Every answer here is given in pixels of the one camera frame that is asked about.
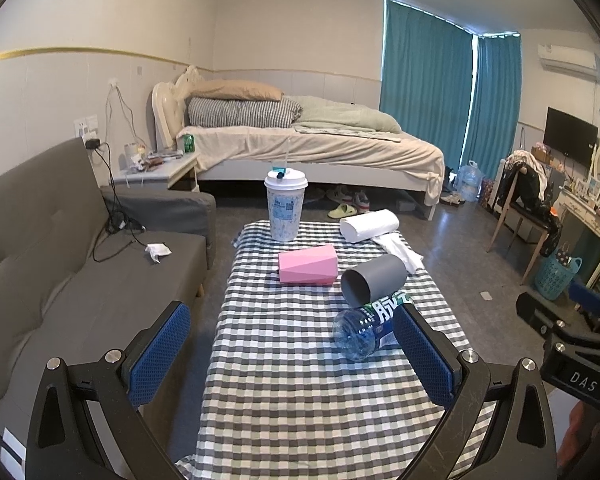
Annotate blue plastic water bottle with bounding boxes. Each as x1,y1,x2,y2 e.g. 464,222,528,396
332,292,411,362

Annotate grey plastic cup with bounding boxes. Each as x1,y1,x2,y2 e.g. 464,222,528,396
340,254,407,308

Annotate pink faceted cup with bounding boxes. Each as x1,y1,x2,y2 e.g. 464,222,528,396
278,244,338,285

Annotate white drink cup with straw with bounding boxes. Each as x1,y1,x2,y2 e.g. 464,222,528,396
264,148,309,243

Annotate teal laundry basket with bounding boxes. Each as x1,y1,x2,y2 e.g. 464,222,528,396
533,255,582,301

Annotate grey sofa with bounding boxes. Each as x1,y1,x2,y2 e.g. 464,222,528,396
0,140,216,437

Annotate crumpled white tissue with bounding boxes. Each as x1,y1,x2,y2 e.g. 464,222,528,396
145,243,172,263

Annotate white dresser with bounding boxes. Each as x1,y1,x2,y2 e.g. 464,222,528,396
554,186,600,288

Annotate wooden chair with clothes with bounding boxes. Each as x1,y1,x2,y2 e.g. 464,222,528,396
486,150,562,284

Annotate checkered tablecloth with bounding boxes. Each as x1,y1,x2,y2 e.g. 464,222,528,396
174,219,499,480

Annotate large clear water jug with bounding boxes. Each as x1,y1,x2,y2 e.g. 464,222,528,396
456,160,482,203

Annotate white cloth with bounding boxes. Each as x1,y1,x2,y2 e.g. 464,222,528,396
373,232,425,275

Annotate black television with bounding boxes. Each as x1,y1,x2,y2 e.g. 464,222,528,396
543,107,598,167

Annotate white bedside table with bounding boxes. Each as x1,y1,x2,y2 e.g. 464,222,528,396
112,153,198,190

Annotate white bed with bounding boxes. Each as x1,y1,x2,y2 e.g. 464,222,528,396
151,66,444,218

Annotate green can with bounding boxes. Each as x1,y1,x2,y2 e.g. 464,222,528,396
183,134,195,153

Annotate green slippers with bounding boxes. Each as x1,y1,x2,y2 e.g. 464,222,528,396
327,204,358,220

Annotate checkered grey pillow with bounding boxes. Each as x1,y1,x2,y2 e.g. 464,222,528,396
187,96,302,128

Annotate teal curtains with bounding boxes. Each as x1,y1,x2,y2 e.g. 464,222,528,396
379,0,522,178

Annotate white air conditioner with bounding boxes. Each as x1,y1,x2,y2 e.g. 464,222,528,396
538,44,600,81

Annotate tan pillow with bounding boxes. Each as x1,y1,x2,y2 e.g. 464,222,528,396
190,79,284,102

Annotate green blanket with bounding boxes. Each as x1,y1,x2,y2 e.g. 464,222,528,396
290,96,402,133

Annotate black charger cable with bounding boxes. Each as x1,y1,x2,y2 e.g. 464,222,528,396
84,138,148,265

